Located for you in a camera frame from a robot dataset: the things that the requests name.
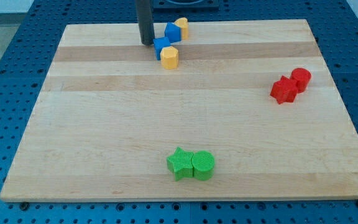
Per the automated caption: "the blue pentagon block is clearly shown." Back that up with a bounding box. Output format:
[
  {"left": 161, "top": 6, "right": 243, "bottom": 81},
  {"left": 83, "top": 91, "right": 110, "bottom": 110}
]
[{"left": 164, "top": 22, "right": 181, "bottom": 43}]

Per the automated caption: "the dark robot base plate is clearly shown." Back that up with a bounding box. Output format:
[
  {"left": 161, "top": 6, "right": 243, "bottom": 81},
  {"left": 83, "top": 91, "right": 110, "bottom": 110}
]
[{"left": 152, "top": 0, "right": 221, "bottom": 10}]

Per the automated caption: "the yellow heart block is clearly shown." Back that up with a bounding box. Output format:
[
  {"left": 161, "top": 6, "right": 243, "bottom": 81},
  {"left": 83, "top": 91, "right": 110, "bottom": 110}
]
[{"left": 174, "top": 17, "right": 189, "bottom": 40}]

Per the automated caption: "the green cylinder block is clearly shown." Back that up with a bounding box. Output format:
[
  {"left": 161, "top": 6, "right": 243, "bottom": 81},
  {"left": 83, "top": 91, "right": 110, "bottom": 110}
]
[{"left": 191, "top": 151, "right": 215, "bottom": 181}]

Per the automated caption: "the yellow hexagon block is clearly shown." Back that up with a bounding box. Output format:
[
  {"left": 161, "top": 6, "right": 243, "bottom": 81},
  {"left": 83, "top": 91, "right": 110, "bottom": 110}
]
[{"left": 160, "top": 46, "right": 179, "bottom": 70}]

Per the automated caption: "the blue cube block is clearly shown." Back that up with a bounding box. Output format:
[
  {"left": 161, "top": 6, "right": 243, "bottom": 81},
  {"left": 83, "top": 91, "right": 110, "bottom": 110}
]
[{"left": 153, "top": 37, "right": 171, "bottom": 60}]

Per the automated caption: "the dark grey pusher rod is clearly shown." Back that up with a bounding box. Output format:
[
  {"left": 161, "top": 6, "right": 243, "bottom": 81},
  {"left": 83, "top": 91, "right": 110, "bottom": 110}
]
[{"left": 135, "top": 0, "right": 155, "bottom": 45}]

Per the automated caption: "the red star block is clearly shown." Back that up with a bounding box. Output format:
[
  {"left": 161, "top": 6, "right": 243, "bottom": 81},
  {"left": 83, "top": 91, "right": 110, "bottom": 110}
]
[{"left": 270, "top": 76, "right": 298, "bottom": 104}]

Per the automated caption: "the red cylinder block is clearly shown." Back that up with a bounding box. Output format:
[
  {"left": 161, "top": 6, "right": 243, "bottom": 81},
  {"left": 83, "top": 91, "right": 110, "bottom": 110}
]
[{"left": 290, "top": 68, "right": 312, "bottom": 93}]

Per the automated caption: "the green star block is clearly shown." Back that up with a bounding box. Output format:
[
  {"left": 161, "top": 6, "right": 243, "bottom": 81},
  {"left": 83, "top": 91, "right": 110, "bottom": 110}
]
[{"left": 166, "top": 147, "right": 194, "bottom": 181}]

